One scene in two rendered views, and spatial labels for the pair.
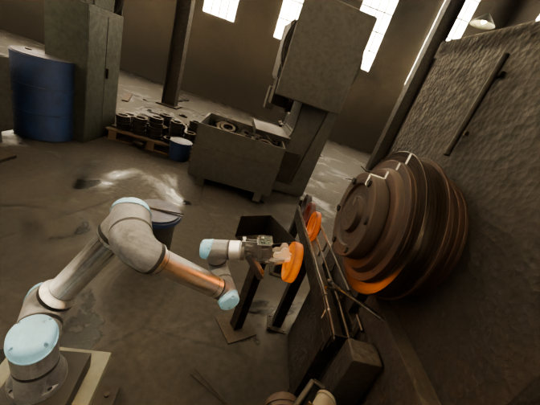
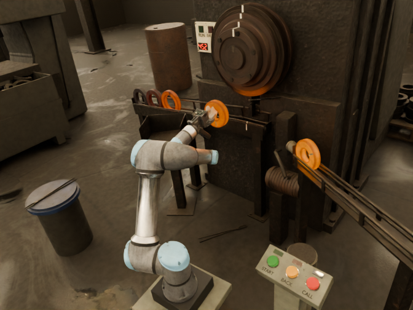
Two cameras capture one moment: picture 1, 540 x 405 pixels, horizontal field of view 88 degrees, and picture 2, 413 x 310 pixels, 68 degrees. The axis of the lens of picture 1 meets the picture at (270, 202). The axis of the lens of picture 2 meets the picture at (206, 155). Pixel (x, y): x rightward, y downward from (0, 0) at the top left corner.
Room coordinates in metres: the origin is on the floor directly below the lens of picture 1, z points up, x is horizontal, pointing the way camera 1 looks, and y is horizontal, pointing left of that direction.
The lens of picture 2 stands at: (-0.27, 0.90, 1.52)
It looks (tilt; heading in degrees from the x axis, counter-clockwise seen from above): 31 degrees down; 321
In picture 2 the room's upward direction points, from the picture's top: 7 degrees counter-clockwise
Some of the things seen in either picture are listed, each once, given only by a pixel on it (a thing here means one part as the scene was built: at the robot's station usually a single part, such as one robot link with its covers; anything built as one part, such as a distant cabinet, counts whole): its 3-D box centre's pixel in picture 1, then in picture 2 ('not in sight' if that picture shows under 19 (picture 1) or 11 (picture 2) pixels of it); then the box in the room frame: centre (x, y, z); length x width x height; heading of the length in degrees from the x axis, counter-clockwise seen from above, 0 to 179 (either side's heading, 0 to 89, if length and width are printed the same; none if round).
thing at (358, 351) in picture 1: (349, 376); (286, 133); (0.63, -0.42, 0.68); 0.11 x 0.08 x 0.24; 96
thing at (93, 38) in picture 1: (86, 74); not in sight; (3.45, 2.66, 0.75); 0.70 x 0.48 x 1.50; 6
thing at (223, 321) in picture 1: (250, 280); (171, 167); (1.30, -0.04, 0.36); 0.26 x 0.20 x 0.72; 41
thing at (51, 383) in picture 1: (37, 370); (178, 278); (0.50, 0.51, 0.42); 0.15 x 0.15 x 0.10
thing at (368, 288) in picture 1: (384, 223); (247, 51); (0.86, -0.38, 1.11); 0.47 x 0.06 x 0.47; 6
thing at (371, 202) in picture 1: (356, 214); (236, 56); (0.85, -0.28, 1.11); 0.28 x 0.06 x 0.28; 6
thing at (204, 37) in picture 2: not in sight; (212, 37); (1.21, -0.45, 1.15); 0.26 x 0.02 x 0.18; 6
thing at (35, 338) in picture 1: (34, 343); (173, 261); (0.50, 0.51, 0.53); 0.13 x 0.12 x 0.14; 32
